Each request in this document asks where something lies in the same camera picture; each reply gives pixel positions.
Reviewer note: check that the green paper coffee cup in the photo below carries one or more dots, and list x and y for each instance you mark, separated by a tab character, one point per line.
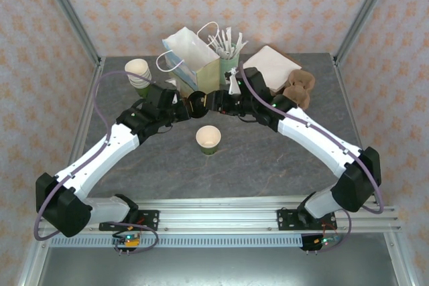
208	135

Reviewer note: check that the brown cardboard cup carrier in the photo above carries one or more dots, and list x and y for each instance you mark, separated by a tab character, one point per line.
300	83

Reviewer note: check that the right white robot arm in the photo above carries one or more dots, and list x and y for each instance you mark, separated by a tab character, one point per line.
318	138

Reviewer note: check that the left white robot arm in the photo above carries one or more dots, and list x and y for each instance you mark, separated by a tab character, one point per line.
100	158

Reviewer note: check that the pale green holder cup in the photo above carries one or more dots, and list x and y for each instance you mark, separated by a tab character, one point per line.
229	71

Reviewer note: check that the white napkin stack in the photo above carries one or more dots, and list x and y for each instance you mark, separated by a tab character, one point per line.
271	65

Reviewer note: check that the stack of paper cups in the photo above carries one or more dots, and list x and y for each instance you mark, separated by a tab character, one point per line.
137	68

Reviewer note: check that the white wrapped stirrer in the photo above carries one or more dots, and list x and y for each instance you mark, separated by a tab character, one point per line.
220	39
244	46
239	43
212	42
228	39

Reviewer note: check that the left green circuit board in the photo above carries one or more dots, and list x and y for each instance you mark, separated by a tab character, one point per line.
129	240

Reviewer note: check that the green circuit board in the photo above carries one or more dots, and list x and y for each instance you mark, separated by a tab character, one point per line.
323	241
129	240

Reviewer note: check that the right green circuit board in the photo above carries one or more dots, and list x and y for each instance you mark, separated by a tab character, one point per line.
323	241

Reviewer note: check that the grey metal panel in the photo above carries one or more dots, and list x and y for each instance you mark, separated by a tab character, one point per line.
214	266

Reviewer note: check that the left aluminium table rail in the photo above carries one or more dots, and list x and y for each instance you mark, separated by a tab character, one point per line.
84	115

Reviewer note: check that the left black mount plate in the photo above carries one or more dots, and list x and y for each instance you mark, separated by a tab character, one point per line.
149	219

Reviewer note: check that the black mount plate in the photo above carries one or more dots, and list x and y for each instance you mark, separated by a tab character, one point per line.
149	219
288	219

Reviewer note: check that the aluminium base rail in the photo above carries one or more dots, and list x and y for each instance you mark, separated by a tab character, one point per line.
218	219

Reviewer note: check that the right black mount plate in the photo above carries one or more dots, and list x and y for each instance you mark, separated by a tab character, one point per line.
288	219

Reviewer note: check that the left aluminium frame post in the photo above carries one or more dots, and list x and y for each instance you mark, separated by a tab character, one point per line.
68	8

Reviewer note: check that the aluminium frame post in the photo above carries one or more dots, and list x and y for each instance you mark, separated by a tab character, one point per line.
68	8
367	8

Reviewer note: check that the right aluminium frame post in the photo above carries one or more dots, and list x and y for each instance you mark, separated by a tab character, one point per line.
367	8

